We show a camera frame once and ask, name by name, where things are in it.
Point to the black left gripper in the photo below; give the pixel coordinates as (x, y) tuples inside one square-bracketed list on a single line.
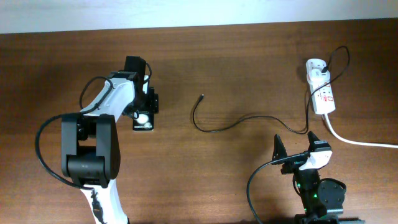
[(152, 105)]

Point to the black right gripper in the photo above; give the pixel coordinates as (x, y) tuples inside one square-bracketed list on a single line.
[(280, 150)]

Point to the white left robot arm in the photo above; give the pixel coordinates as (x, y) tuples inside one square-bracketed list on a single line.
[(91, 155)]

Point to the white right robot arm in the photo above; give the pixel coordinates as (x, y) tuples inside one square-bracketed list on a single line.
[(322, 199)]

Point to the white USB charger plug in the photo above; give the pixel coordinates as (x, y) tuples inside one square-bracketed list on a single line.
[(315, 76)]

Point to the white power strip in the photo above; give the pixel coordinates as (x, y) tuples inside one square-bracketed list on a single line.
[(322, 96)]

